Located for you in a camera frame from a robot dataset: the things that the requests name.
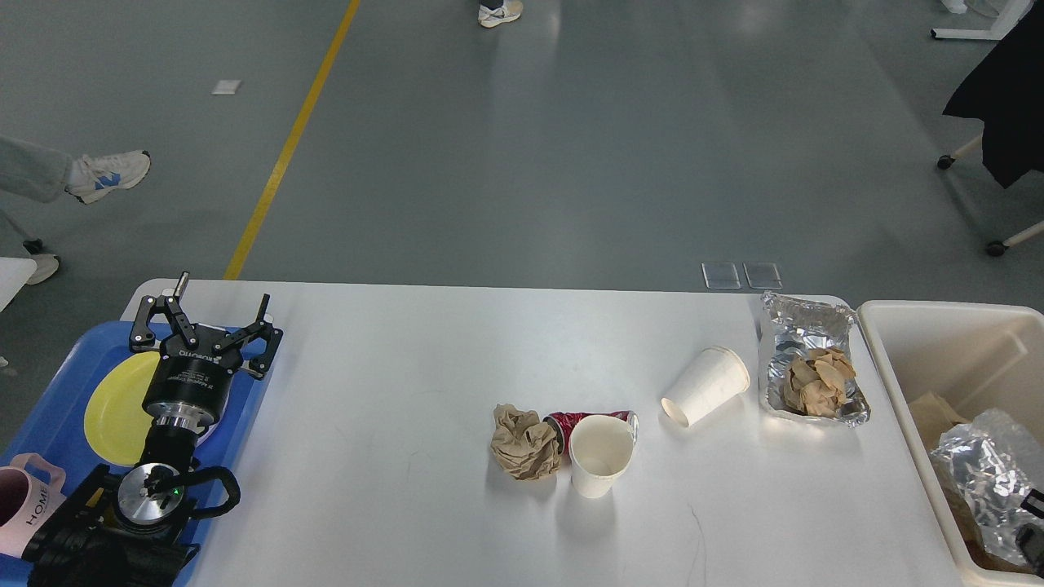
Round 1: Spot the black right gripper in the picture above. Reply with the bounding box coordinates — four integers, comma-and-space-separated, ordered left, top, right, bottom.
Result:
1015, 489, 1044, 576

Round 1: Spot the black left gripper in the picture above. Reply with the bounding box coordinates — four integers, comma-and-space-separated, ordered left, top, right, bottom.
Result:
128, 271, 284, 429

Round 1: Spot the large foil sheet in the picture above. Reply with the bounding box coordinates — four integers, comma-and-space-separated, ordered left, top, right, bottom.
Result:
930, 408, 1043, 568

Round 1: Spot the yellow plastic plate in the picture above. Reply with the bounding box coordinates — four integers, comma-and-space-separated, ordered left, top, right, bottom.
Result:
84, 351, 160, 467

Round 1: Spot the pink ribbed mug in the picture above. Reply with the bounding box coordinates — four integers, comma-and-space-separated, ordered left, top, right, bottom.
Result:
1, 452, 66, 558

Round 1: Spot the small foil bag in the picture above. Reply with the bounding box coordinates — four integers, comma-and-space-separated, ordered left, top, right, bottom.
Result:
759, 294, 871, 427

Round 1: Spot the white paper cup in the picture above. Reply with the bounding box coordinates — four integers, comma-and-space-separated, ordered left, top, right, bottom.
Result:
661, 346, 750, 427
569, 415, 636, 499

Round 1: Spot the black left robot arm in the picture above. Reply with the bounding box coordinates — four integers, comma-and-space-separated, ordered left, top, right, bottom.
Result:
21, 272, 283, 586

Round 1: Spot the beige plastic bin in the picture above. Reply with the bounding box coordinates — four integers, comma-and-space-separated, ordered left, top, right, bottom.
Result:
857, 300, 1043, 586

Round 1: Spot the white table corner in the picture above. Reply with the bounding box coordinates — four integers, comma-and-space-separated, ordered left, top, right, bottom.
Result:
0, 257, 37, 311

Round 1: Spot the white blue sneaker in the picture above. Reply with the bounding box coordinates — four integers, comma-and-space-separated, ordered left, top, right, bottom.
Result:
64, 150, 152, 205

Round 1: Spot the brown paper wad in foil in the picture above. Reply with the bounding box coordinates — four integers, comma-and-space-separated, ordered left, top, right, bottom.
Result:
782, 346, 856, 417

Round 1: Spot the crumpled brown paper ball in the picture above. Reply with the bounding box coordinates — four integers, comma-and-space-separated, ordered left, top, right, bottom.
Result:
489, 404, 563, 482

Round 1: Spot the crushed red soda can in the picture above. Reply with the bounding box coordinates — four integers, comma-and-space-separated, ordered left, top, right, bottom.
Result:
543, 410, 639, 456

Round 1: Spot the black office chair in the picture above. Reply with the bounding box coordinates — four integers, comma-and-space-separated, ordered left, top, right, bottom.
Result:
936, 16, 1044, 258

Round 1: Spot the upright white paper cup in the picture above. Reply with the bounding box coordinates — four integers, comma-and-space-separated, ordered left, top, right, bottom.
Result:
569, 415, 636, 499

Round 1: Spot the person in grey trousers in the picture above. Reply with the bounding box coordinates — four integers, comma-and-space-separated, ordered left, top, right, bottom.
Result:
477, 0, 524, 29

